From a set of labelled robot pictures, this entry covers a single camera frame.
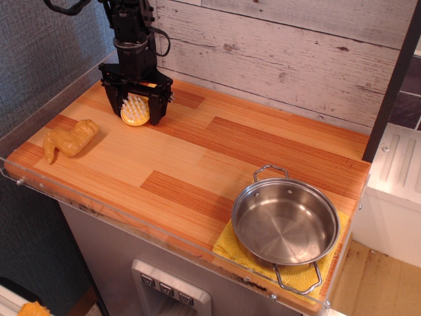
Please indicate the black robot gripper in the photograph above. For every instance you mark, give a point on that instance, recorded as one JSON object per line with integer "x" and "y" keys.
{"x": 136, "y": 72}

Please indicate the yellow brush with white bristles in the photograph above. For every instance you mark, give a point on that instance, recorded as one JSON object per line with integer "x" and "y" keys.
{"x": 135, "y": 110}

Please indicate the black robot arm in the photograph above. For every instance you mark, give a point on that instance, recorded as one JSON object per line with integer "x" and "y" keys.
{"x": 132, "y": 22}

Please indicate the yellow toy chicken wing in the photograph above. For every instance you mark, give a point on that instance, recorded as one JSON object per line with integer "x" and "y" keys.
{"x": 69, "y": 142}

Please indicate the clear acrylic table guard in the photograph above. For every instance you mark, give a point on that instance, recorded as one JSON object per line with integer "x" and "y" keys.
{"x": 152, "y": 193}

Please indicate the silver dispenser panel with buttons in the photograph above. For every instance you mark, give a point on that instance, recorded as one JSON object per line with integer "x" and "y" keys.
{"x": 161, "y": 293}

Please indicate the yellow dish cloth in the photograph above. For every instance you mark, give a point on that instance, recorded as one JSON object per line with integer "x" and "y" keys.
{"x": 226, "y": 245}

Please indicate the stainless steel pot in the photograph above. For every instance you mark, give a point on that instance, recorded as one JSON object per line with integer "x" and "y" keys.
{"x": 284, "y": 223}

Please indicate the orange object bottom left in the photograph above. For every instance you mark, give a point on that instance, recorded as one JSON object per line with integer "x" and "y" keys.
{"x": 33, "y": 309}

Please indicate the white cabinet at right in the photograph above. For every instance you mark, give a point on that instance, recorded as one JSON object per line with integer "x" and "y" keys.
{"x": 388, "y": 217}

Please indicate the dark post right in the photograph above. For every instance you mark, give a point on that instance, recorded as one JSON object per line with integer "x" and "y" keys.
{"x": 402, "y": 65}

